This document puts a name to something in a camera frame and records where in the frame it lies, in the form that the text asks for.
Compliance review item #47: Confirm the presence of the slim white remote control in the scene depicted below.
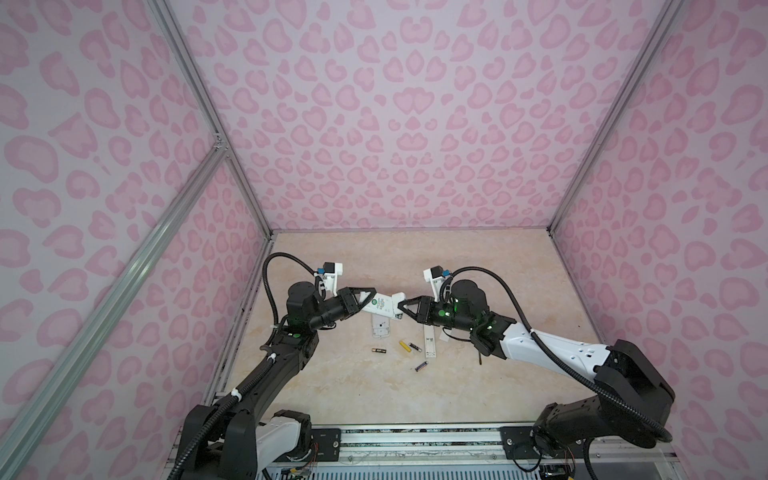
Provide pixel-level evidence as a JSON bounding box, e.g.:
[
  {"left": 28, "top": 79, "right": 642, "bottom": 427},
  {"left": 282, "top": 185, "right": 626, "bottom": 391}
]
[{"left": 423, "top": 325, "right": 437, "bottom": 359}]

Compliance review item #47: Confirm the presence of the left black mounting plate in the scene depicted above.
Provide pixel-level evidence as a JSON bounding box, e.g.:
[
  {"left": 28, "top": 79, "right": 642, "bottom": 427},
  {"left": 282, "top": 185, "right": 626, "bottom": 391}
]
[{"left": 298, "top": 428, "right": 341, "bottom": 463}]

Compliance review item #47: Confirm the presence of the aluminium diagonal frame bar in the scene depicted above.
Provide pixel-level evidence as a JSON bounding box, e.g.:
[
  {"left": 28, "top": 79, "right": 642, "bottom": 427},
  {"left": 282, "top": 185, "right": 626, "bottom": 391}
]
[{"left": 1, "top": 144, "right": 229, "bottom": 479}]

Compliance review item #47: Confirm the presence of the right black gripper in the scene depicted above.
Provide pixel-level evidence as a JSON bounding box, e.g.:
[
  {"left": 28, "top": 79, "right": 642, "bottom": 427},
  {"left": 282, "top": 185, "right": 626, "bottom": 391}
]
[{"left": 396, "top": 296, "right": 476, "bottom": 333}]

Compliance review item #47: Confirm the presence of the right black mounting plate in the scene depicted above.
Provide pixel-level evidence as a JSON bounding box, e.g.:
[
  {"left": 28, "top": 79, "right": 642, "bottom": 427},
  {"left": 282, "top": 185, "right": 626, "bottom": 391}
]
[{"left": 499, "top": 426, "right": 583, "bottom": 462}]

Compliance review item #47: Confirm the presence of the white remote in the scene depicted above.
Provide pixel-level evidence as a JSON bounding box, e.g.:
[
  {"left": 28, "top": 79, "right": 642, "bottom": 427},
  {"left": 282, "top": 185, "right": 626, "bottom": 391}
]
[{"left": 363, "top": 292, "right": 406, "bottom": 320}]

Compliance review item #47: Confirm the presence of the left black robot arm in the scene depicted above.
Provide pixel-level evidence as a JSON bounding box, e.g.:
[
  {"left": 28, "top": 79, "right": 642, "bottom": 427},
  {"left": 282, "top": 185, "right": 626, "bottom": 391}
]
[{"left": 168, "top": 282, "right": 377, "bottom": 479}]

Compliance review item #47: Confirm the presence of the aluminium front rail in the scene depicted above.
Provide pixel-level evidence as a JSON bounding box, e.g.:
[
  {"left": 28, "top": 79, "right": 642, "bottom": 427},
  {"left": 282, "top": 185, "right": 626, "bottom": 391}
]
[{"left": 256, "top": 423, "right": 686, "bottom": 479}]

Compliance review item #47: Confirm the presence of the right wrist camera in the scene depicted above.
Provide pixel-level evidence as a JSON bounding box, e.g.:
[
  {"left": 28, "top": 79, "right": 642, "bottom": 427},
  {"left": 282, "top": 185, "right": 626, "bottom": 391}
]
[{"left": 423, "top": 265, "right": 450, "bottom": 301}]

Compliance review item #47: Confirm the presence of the white remote angled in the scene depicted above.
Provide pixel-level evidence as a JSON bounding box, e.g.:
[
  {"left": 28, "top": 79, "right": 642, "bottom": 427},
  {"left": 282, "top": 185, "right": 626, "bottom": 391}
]
[{"left": 371, "top": 315, "right": 391, "bottom": 339}]

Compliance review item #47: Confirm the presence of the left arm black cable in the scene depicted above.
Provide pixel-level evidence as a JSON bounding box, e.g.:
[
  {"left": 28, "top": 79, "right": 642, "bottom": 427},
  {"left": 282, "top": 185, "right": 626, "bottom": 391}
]
[{"left": 262, "top": 251, "right": 319, "bottom": 328}]

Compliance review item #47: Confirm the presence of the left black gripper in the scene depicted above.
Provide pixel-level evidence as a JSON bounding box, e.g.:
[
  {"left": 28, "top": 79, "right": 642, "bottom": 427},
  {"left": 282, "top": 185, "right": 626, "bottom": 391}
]
[{"left": 308, "top": 288, "right": 375, "bottom": 334}]

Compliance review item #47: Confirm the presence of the black mounting plate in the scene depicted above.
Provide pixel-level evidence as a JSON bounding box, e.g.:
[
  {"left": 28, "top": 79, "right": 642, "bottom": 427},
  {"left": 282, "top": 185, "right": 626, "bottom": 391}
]
[
  {"left": 298, "top": 428, "right": 341, "bottom": 463},
  {"left": 499, "top": 426, "right": 583, "bottom": 462}
]

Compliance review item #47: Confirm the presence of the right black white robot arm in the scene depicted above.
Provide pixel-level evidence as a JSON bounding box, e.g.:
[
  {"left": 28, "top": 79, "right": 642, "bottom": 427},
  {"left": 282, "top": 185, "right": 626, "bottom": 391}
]
[{"left": 398, "top": 280, "right": 675, "bottom": 456}]

